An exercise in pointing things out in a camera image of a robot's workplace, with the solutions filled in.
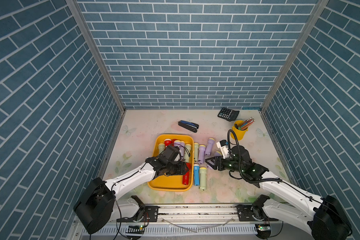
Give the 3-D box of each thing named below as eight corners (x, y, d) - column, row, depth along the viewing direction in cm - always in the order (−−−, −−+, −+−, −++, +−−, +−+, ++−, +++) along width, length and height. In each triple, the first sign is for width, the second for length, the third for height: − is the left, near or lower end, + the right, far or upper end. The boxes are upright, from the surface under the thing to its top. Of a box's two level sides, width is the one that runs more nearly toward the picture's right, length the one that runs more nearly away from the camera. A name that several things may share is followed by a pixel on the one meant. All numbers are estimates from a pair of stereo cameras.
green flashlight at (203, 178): (198, 190, 83) (199, 188, 80) (199, 169, 91) (200, 166, 88) (205, 191, 83) (206, 189, 80) (206, 170, 90) (206, 167, 88)
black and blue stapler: (177, 125, 113) (177, 123, 111) (181, 119, 117) (181, 117, 115) (195, 133, 108) (195, 131, 107) (199, 126, 112) (199, 124, 110)
